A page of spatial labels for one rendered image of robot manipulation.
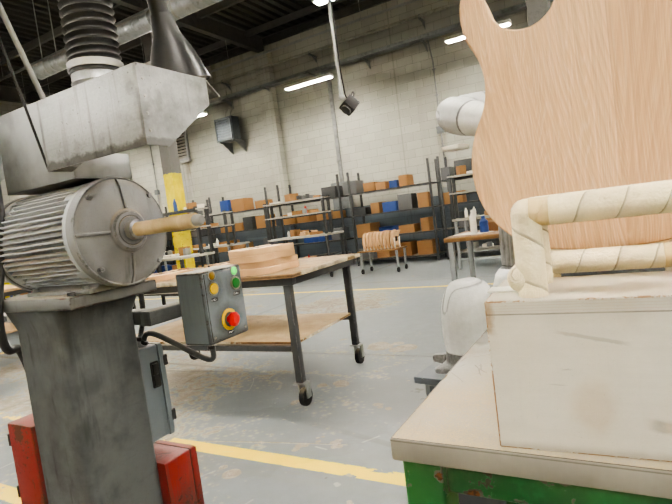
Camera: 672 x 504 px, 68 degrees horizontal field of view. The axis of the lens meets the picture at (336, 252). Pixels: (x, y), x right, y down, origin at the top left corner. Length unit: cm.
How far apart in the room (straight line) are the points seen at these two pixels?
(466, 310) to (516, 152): 82
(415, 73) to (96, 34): 1185
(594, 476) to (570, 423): 6
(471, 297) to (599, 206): 99
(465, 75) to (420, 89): 109
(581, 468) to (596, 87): 48
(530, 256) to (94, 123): 80
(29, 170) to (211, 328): 58
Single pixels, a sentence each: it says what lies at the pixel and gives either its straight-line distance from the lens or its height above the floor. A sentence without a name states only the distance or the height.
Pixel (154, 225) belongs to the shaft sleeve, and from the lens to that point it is 115.
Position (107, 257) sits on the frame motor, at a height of 120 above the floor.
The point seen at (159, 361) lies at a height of 88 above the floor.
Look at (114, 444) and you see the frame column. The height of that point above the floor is 73.
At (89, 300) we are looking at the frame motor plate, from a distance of 127.
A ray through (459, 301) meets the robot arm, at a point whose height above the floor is 92.
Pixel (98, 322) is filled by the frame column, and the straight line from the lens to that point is 138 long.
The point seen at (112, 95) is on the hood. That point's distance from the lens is 102.
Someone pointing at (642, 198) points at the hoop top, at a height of 120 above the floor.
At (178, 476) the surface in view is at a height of 56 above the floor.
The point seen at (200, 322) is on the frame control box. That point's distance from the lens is 140.
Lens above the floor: 122
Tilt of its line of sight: 4 degrees down
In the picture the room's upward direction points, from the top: 7 degrees counter-clockwise
